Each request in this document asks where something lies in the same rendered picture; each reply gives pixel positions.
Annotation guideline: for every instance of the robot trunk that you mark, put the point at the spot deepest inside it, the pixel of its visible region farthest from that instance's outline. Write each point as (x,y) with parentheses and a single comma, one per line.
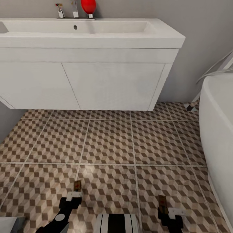
(116,223)

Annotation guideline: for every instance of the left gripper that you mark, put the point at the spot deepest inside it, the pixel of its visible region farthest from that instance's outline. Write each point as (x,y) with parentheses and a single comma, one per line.
(72,204)

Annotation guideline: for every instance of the bathtub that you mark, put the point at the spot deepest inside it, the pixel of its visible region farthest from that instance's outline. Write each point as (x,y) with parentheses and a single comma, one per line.
(216,132)

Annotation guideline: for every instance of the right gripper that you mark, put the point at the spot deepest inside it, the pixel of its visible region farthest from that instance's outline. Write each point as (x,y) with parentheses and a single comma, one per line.
(166,221)

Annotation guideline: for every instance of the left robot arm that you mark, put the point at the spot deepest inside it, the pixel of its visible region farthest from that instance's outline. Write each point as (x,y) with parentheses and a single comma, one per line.
(60,223)

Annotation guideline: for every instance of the mousetrap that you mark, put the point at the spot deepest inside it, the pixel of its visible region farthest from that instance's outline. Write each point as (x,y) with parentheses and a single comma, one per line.
(162,204)
(77,186)

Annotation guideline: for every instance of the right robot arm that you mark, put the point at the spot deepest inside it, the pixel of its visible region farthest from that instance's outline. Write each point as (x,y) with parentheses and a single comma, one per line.
(173,219)

